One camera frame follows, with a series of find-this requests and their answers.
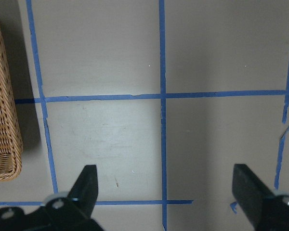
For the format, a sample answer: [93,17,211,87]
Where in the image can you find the brown wicker basket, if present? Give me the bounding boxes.
[0,29,23,182]

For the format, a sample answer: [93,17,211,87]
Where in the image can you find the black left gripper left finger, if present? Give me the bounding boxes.
[0,165,103,231]

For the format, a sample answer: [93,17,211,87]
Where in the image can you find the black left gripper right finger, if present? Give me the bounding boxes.
[232,164,289,231]

